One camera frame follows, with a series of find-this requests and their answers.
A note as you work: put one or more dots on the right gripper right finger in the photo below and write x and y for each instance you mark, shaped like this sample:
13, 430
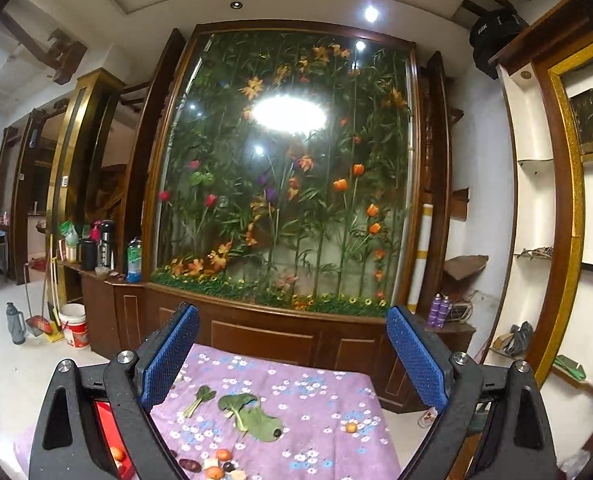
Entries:
423, 355

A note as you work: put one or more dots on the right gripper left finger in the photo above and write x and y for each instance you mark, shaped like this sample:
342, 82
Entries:
161, 356

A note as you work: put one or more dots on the orange tangerine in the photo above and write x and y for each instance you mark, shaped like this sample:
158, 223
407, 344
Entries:
223, 455
117, 454
214, 473

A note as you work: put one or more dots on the dark red date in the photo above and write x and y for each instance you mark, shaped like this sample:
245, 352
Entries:
190, 465

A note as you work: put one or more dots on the white sugarcane piece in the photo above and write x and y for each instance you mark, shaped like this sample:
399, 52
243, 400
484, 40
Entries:
210, 462
237, 474

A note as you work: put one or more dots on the purple bottles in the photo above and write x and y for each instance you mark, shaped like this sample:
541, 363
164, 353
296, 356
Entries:
440, 308

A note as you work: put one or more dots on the small green bok choy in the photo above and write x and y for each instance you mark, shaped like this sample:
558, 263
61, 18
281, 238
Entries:
203, 395

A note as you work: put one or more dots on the purple floral tablecloth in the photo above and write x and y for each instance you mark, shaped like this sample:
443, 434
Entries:
314, 405

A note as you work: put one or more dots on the white red bucket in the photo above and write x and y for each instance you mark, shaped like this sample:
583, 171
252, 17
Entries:
74, 325

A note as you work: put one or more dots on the small kumquat far right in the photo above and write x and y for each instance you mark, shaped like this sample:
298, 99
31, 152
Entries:
351, 427

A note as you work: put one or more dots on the green plastic bottle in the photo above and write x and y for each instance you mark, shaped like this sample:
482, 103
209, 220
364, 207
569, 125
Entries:
134, 261

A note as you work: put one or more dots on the large green leafy vegetable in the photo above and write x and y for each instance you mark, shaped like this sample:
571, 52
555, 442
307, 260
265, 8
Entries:
249, 416

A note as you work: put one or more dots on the red tray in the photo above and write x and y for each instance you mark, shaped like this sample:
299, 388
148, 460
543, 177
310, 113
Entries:
126, 469

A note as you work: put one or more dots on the steel thermos flask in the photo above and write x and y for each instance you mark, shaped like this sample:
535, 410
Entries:
106, 254

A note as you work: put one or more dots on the grey water jug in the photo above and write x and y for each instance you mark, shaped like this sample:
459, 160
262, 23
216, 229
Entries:
16, 324

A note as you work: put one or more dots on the flower display glass cabinet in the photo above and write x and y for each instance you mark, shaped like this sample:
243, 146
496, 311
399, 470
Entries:
285, 168

